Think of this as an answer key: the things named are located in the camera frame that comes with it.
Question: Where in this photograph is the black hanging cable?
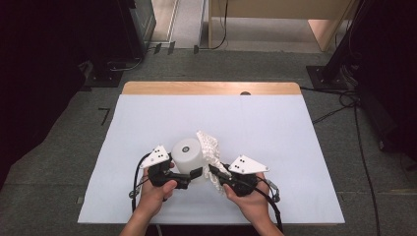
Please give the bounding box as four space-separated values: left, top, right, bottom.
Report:
196 0 229 51

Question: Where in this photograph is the black metal stand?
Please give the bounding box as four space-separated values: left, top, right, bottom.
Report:
306 0 372 91

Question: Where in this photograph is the hand-held gripper cable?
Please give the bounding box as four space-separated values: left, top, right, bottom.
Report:
128 152 151 214
250 178 284 234

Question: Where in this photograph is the person's left hand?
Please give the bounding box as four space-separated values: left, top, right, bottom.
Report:
137 176 178 215

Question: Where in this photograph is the person's dark clothing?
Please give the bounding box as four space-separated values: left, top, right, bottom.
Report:
160 224 260 236

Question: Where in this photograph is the black curtain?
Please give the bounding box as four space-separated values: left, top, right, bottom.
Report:
347 0 417 161
0 0 132 191

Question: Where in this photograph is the black stand base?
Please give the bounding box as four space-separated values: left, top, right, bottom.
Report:
84 60 125 89

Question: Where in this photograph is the dark glass cabinet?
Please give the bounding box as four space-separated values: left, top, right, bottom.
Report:
117 0 157 62

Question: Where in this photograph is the metal floor rail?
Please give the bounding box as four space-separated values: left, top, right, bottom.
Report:
196 0 209 47
166 0 181 43

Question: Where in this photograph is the right hand-held gripper cable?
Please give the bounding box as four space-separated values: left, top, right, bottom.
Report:
250 178 284 234

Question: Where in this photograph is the white plastic cup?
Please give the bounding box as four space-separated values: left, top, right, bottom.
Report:
170 137 206 175

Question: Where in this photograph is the person's right hand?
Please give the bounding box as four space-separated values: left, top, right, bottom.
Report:
223 173 274 227

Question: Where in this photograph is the white floor cable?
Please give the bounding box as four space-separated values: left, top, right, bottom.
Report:
109 56 146 73

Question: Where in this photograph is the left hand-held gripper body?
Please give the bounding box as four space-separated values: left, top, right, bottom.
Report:
140 145 191 190

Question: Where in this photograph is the left hand-held gripper cable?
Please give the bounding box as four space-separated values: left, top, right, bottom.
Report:
128 152 151 214

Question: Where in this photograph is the wooden table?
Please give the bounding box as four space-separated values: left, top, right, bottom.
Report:
121 81 303 96

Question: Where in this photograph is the long black floor cable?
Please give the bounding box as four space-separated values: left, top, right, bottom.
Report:
353 104 382 236

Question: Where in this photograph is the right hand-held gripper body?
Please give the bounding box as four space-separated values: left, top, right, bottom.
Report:
223 154 270 198

